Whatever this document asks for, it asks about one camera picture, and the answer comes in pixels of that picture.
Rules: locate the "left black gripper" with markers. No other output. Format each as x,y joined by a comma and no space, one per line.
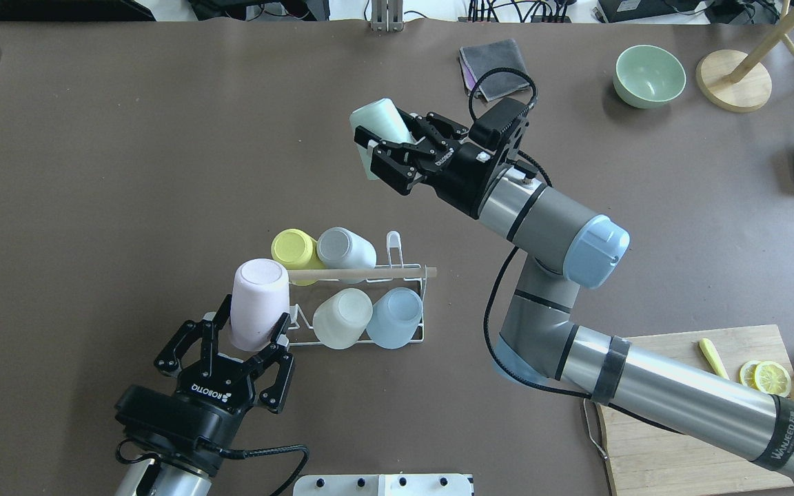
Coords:
194,408

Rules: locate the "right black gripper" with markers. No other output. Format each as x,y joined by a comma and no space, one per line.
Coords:
464,180

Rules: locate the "green plastic cup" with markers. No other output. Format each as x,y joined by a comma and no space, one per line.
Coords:
383,119

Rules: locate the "pink plastic cup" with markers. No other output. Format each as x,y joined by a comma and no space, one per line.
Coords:
260,296

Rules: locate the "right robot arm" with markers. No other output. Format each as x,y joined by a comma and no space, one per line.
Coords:
568,247

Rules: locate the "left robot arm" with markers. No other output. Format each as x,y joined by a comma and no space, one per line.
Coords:
148,474

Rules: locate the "white cup on rack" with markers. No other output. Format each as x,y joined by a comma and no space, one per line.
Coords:
339,322

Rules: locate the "yellow cup on rack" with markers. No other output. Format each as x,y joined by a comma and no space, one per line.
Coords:
296,250

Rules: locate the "grey cup on rack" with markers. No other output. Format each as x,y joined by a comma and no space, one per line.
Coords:
340,248

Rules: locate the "light blue cup on rack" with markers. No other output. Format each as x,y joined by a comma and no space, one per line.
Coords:
395,318

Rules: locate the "green bowl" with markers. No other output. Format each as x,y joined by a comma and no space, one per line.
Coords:
647,77

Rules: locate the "wooden mug tree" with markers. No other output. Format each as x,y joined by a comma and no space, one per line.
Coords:
736,81

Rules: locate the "yellow plastic knife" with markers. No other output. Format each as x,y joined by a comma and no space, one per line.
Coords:
713,358

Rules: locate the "wooden cutting board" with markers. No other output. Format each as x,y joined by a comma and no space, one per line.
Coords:
724,437

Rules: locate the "lemon slices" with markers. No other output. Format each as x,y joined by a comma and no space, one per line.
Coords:
767,377

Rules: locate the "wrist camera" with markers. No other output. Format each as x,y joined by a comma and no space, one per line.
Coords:
490,129

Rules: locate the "white wire cup rack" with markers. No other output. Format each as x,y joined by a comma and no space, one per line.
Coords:
375,282

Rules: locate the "aluminium frame post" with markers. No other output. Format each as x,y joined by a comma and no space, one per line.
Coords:
387,15

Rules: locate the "white camera stand base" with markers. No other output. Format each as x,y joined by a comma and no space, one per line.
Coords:
386,484

